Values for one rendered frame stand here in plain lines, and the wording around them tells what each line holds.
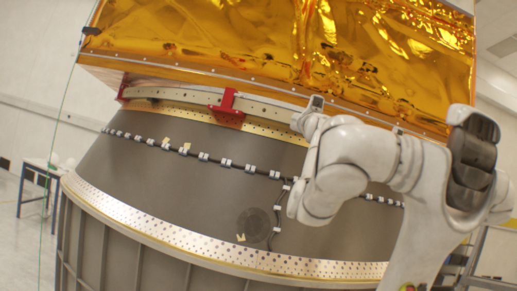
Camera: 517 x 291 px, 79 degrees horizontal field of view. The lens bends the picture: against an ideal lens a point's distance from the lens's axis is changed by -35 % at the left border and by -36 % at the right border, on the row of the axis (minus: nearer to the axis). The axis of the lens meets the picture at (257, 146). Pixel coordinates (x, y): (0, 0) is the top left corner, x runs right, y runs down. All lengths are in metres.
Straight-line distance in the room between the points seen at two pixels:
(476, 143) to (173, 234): 1.08
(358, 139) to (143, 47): 1.29
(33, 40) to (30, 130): 2.03
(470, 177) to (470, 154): 0.04
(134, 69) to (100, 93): 5.90
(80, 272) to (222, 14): 1.29
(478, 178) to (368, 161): 0.23
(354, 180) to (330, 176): 0.04
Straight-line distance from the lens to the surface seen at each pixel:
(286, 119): 1.64
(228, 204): 1.51
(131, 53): 1.85
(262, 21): 1.78
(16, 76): 8.96
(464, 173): 0.69
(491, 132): 0.77
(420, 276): 0.80
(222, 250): 1.43
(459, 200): 0.70
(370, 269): 1.64
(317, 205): 0.80
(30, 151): 8.38
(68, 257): 2.00
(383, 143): 0.67
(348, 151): 0.67
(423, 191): 0.69
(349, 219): 1.63
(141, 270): 1.54
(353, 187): 0.69
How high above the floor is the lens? 1.45
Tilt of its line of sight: 4 degrees up
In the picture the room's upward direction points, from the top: 14 degrees clockwise
